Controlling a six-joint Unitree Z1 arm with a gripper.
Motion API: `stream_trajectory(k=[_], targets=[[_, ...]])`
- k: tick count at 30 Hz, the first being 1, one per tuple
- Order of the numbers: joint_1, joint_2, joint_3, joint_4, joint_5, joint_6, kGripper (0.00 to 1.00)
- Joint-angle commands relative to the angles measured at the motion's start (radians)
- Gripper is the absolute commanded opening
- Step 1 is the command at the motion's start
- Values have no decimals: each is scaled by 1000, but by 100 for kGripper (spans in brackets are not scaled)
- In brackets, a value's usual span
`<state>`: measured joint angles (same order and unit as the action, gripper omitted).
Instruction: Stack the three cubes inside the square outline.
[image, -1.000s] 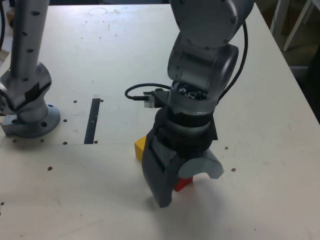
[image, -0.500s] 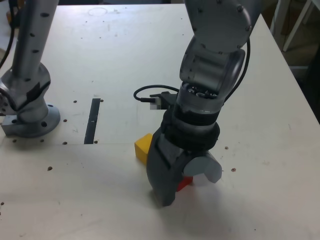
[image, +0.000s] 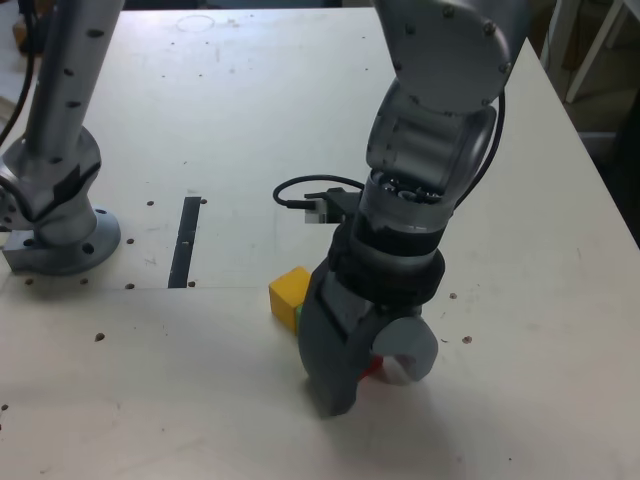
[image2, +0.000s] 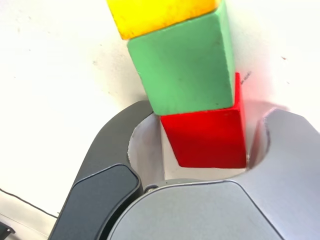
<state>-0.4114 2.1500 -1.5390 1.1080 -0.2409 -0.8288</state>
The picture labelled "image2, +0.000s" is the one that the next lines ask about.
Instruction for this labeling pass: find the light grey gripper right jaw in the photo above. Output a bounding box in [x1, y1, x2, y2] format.
[98, 106, 320, 240]

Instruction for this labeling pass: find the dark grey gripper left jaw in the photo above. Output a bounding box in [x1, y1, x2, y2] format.
[48, 99, 166, 240]

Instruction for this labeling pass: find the red cube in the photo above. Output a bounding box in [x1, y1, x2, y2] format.
[159, 72, 249, 169]

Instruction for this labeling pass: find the green cube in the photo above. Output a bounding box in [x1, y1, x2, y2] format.
[126, 0, 236, 117]

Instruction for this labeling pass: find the yellow cube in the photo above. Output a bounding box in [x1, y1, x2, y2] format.
[105, 0, 223, 41]

